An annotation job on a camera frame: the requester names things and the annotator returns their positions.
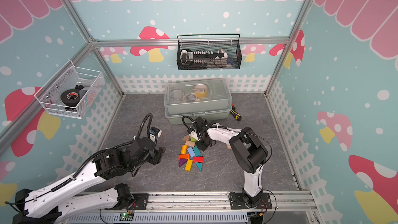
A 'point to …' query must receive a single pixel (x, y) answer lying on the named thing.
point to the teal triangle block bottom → (199, 165)
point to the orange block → (183, 156)
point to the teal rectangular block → (196, 151)
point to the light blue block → (191, 152)
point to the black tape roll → (71, 97)
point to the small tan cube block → (186, 138)
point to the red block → (198, 159)
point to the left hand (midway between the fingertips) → (158, 149)
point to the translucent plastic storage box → (210, 98)
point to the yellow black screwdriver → (237, 116)
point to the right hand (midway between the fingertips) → (202, 145)
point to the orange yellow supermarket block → (184, 149)
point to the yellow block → (188, 165)
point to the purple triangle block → (182, 161)
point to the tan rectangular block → (190, 143)
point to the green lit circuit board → (126, 216)
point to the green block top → (193, 139)
